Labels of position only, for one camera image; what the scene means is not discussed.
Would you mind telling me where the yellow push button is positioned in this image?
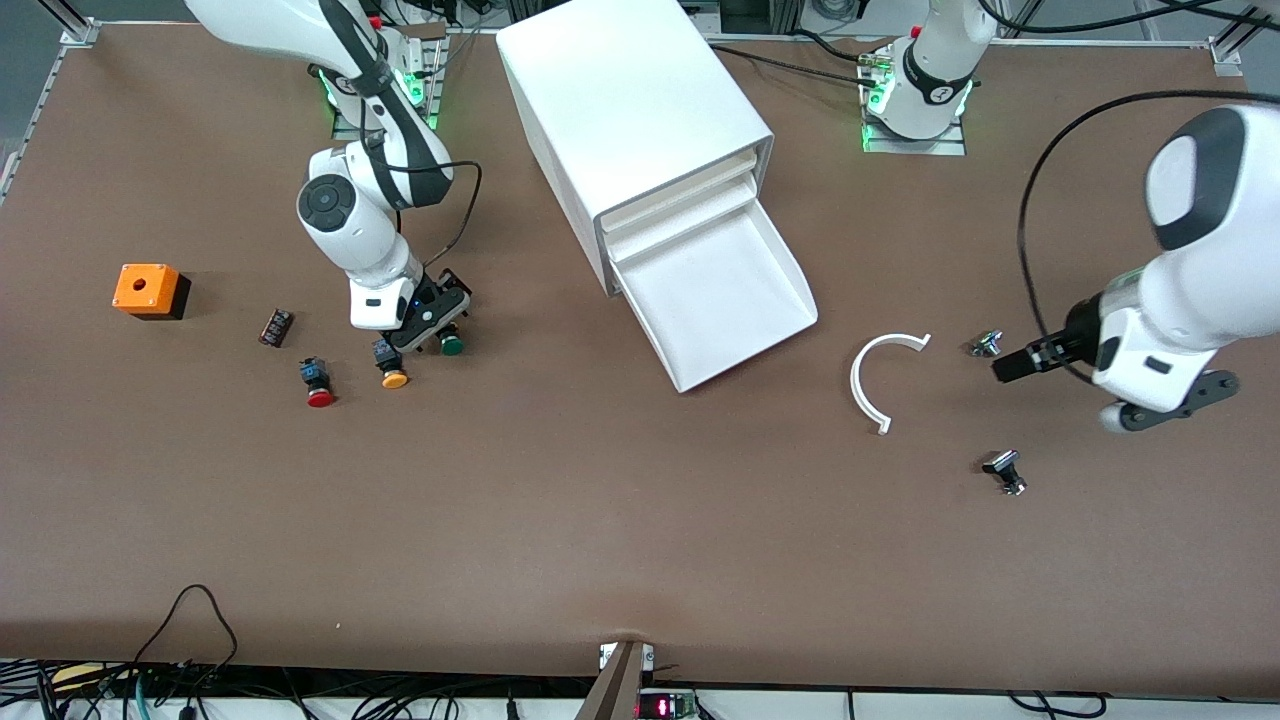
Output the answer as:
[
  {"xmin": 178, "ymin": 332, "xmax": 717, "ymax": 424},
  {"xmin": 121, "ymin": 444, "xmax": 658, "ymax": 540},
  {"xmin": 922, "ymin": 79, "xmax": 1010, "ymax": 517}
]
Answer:
[{"xmin": 372, "ymin": 338, "xmax": 410, "ymax": 390}]

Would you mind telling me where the red push button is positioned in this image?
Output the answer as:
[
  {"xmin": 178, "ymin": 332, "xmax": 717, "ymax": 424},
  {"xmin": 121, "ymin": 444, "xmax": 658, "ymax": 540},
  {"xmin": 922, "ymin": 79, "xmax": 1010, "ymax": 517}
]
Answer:
[{"xmin": 299, "ymin": 357, "xmax": 338, "ymax": 409}]

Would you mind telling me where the white drawer cabinet housing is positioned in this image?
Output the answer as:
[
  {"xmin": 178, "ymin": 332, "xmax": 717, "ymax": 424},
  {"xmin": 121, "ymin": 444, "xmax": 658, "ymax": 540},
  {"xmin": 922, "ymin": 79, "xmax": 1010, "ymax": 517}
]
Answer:
[{"xmin": 495, "ymin": 0, "xmax": 776, "ymax": 298}]

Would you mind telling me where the white curved plastic arc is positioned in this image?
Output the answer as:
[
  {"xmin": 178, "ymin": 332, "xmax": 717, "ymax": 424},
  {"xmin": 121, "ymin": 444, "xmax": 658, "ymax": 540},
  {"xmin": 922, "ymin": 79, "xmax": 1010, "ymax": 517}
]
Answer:
[{"xmin": 850, "ymin": 333, "xmax": 933, "ymax": 436}]

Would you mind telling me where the device with red display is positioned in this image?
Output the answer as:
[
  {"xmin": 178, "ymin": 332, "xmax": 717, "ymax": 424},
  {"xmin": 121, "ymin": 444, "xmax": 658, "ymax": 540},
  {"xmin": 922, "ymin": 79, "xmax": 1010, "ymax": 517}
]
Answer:
[{"xmin": 636, "ymin": 688, "xmax": 698, "ymax": 720}]

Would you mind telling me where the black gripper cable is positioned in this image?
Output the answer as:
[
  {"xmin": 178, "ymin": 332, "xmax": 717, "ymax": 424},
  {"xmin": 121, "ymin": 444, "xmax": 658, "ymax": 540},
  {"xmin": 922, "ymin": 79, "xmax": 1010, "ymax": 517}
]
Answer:
[
  {"xmin": 978, "ymin": 0, "xmax": 1280, "ymax": 383},
  {"xmin": 360, "ymin": 100, "xmax": 484, "ymax": 271}
]

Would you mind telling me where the orange black button enclosure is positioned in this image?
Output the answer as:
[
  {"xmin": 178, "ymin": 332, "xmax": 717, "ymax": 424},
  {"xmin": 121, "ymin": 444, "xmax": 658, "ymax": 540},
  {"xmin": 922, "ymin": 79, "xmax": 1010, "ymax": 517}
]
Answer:
[{"xmin": 112, "ymin": 263, "xmax": 192, "ymax": 321}]

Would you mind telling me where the aluminium frame profile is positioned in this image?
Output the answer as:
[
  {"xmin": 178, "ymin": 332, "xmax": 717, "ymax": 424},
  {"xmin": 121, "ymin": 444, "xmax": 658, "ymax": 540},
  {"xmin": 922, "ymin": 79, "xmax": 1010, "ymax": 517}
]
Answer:
[
  {"xmin": 38, "ymin": 0, "xmax": 101, "ymax": 47},
  {"xmin": 1208, "ymin": 0, "xmax": 1280, "ymax": 77}
]

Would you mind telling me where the looped thin black cable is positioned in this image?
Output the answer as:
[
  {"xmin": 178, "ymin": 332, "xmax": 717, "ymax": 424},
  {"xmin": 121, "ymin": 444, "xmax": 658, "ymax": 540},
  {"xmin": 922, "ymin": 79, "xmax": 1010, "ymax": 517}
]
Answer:
[{"xmin": 130, "ymin": 584, "xmax": 240, "ymax": 691}]

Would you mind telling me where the black power cable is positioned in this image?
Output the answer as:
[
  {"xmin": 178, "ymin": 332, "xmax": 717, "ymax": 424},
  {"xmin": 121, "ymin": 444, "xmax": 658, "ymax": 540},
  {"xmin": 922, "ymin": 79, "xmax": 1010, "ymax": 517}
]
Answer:
[
  {"xmin": 788, "ymin": 27, "xmax": 879, "ymax": 64},
  {"xmin": 705, "ymin": 43, "xmax": 883, "ymax": 89}
]

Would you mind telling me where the brown camera post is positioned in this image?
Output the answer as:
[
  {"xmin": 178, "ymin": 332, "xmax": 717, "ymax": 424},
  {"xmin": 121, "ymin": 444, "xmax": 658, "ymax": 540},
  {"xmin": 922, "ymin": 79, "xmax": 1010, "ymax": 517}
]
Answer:
[{"xmin": 575, "ymin": 640, "xmax": 646, "ymax": 720}]

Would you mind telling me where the tangled black cable bundle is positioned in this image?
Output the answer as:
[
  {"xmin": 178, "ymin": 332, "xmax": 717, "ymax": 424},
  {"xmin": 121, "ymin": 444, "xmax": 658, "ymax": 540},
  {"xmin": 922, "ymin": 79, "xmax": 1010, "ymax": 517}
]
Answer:
[{"xmin": 0, "ymin": 655, "xmax": 601, "ymax": 720}]

